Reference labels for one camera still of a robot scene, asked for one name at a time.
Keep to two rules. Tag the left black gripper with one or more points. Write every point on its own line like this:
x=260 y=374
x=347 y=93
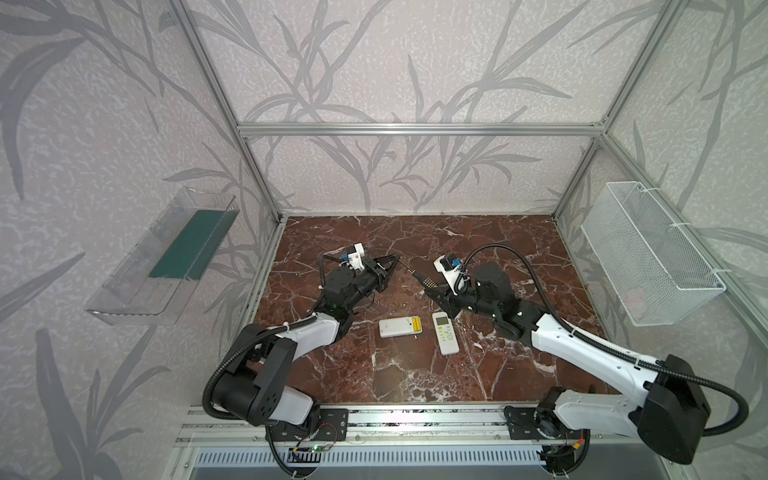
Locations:
x=372 y=275

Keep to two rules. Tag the aluminium mounting rail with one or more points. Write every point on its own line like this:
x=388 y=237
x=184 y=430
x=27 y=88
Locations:
x=474 y=423

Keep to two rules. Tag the white wire mesh basket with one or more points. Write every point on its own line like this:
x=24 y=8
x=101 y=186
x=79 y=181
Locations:
x=658 y=274

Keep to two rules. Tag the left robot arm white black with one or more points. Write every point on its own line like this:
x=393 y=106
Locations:
x=251 y=382

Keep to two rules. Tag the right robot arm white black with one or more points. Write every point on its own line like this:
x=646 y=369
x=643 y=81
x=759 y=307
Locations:
x=658 y=401

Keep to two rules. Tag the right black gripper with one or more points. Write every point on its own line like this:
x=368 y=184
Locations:
x=447 y=294

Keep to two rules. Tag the black yellow screwdriver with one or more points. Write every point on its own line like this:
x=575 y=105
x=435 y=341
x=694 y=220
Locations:
x=423 y=280

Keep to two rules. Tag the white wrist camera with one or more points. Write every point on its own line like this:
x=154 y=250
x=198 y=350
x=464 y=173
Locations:
x=354 y=256
x=453 y=271

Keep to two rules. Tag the white remote control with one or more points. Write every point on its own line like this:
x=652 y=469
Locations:
x=446 y=337
x=400 y=326

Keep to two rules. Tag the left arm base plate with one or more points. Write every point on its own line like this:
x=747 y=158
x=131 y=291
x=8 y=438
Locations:
x=323 y=424

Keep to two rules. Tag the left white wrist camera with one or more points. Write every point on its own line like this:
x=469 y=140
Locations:
x=354 y=256

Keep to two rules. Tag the clear plastic wall bin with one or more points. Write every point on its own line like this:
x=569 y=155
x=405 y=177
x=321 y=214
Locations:
x=158 y=277

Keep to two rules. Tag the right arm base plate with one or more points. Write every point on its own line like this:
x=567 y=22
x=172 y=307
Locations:
x=529 y=423

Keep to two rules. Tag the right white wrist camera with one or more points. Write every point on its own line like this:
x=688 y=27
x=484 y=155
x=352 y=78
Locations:
x=453 y=271

